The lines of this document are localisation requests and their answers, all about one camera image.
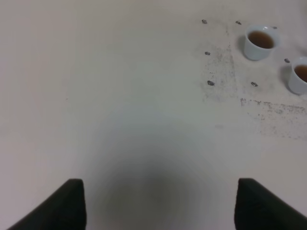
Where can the light blue teacup near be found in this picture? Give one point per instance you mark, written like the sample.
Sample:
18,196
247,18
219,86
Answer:
298,79

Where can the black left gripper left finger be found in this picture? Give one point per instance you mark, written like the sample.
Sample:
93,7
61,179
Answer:
65,209

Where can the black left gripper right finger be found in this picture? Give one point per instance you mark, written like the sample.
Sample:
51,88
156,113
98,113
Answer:
257,208

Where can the light blue teacup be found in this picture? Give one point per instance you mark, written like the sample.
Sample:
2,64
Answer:
298,79
260,41

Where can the light blue teacup far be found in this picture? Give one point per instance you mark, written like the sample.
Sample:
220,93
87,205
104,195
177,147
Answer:
260,41

